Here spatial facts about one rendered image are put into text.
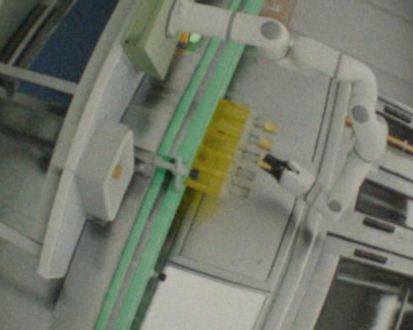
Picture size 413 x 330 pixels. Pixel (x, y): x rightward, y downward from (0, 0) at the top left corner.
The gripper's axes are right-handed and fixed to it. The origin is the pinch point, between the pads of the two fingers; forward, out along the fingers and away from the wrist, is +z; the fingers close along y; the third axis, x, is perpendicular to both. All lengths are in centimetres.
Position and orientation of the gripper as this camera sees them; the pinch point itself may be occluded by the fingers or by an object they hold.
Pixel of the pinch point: (268, 163)
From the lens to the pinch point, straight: 193.4
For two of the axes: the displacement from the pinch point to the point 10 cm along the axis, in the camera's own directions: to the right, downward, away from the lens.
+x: -5.6, 7.1, -4.2
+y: 0.7, -4.6, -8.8
